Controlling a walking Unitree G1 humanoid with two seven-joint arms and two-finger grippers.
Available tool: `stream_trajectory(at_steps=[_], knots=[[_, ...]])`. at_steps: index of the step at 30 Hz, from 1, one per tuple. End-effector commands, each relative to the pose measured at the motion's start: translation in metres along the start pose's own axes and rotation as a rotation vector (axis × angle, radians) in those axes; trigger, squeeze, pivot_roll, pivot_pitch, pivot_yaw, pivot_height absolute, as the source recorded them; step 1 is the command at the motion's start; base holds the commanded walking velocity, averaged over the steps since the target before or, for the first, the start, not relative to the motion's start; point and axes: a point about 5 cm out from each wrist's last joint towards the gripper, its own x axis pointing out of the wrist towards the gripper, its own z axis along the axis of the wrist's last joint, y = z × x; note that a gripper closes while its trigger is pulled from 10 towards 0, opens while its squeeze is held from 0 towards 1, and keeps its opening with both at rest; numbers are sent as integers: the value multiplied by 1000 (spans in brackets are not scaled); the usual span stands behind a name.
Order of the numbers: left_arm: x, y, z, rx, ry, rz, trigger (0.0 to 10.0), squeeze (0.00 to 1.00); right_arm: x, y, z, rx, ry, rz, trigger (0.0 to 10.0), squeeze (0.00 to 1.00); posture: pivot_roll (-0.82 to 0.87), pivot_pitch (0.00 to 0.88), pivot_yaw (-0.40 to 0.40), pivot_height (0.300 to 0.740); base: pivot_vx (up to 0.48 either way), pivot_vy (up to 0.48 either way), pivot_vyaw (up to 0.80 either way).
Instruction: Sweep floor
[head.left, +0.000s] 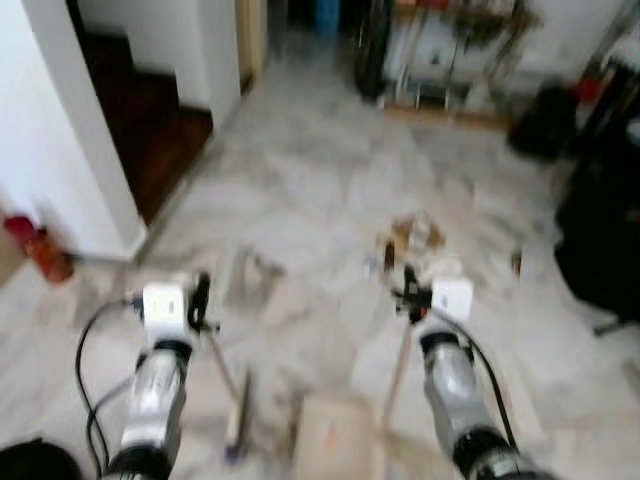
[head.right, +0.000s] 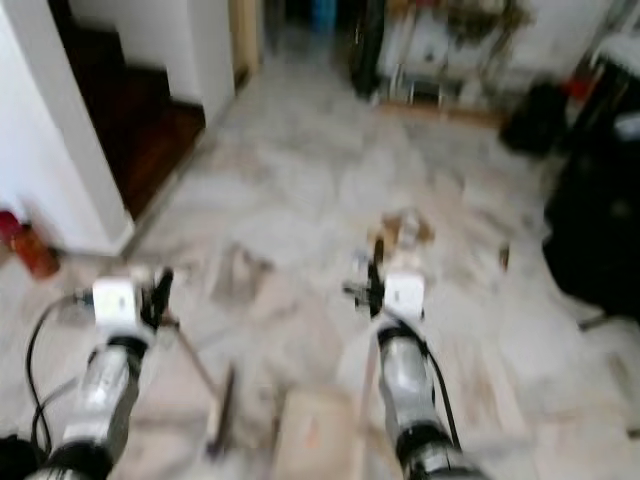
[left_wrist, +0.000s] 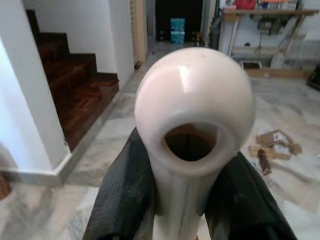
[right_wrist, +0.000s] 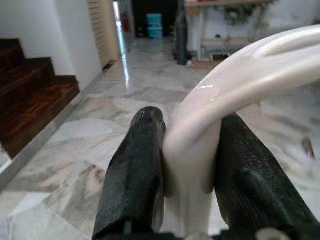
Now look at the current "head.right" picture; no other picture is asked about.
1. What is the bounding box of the cream long-handled broom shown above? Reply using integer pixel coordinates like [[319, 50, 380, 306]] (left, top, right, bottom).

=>
[[130, 268, 241, 459]]

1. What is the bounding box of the cream long-handled dustpan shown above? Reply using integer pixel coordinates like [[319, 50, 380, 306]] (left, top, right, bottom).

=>
[[275, 320, 386, 480]]

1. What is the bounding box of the brown cardboard scrap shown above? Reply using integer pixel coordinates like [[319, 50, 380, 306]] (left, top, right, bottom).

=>
[[378, 208, 436, 253]]

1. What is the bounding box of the red printed incense can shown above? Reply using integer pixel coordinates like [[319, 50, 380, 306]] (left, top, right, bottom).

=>
[[15, 225, 61, 279]]

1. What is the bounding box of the pink joss stick bundle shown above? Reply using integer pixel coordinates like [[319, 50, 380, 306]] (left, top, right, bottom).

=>
[[0, 208, 26, 241]]

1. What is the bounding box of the flat cardboard sheet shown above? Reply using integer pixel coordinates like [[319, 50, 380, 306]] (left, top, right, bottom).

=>
[[375, 98, 506, 129]]

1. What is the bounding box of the black plastic bucket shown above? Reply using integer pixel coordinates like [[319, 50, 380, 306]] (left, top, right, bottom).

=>
[[0, 432, 46, 480]]

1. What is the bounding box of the wooden shelf rack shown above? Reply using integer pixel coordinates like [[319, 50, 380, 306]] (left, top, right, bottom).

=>
[[380, 0, 531, 111]]

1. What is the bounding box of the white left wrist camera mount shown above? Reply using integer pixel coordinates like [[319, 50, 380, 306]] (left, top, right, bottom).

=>
[[92, 278, 141, 331]]

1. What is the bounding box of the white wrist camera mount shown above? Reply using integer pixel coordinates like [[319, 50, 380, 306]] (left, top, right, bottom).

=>
[[92, 278, 141, 331], [385, 273, 426, 321]]

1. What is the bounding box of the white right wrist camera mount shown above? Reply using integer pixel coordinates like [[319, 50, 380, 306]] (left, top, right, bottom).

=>
[[385, 273, 426, 321]]

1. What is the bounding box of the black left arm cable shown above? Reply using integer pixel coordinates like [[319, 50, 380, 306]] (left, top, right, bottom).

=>
[[25, 293, 96, 441]]

